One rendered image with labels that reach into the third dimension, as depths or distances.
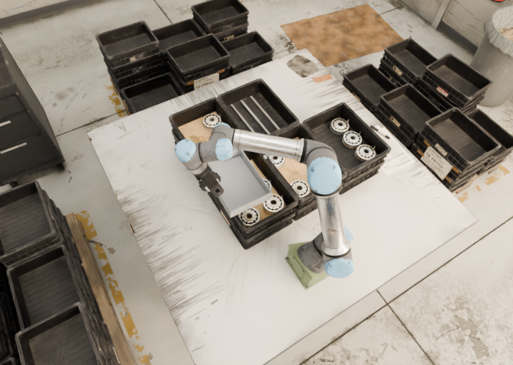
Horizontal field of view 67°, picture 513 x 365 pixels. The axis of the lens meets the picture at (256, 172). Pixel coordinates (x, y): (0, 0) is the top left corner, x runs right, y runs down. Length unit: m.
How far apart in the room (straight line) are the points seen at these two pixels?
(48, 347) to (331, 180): 1.56
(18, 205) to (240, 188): 1.41
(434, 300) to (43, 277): 2.37
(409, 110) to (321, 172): 1.91
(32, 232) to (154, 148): 0.81
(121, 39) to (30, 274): 1.89
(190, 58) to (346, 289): 2.08
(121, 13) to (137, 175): 2.69
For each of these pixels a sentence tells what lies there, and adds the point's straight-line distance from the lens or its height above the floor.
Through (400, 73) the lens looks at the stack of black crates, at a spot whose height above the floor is 0.40.
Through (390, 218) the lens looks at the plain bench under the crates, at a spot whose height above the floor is 0.70.
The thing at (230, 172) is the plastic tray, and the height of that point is 1.05.
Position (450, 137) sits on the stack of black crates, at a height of 0.49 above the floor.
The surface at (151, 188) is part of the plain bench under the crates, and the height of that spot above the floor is 0.70.
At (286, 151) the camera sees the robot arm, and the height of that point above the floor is 1.33.
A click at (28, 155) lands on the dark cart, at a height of 0.30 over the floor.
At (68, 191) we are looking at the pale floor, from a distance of 3.18.
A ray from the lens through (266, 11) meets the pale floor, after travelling 4.55.
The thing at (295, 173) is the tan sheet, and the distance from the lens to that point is 2.03.
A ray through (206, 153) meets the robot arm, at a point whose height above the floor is 1.41.
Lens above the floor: 2.50
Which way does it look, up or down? 56 degrees down
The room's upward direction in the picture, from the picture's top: 4 degrees clockwise
